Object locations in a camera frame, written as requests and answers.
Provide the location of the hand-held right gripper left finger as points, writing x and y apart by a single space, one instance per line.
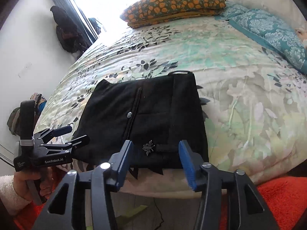
126 154

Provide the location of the teal damask pillow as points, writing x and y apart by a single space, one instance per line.
268 26

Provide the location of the person's left hand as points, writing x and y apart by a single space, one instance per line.
20 184

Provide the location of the dark hanging bag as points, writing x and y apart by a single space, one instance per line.
69 36

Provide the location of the green paper scrap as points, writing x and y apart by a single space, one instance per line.
134 212

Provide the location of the dark teal bundle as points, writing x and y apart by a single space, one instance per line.
95 26

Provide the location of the pile of clothes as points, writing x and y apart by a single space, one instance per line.
14 122

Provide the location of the floral bedspread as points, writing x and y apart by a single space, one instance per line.
239 100

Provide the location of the orange flower print pillow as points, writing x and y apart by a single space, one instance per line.
172 4

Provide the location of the black pants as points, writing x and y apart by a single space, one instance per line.
156 110

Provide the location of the peach cloth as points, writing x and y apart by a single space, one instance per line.
302 37

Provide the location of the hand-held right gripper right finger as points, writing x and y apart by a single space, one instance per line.
187 164

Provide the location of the orange fuzzy cloth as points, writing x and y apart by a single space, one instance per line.
283 196

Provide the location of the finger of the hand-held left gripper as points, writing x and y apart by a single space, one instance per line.
61 129
80 140

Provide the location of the window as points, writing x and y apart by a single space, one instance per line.
108 2

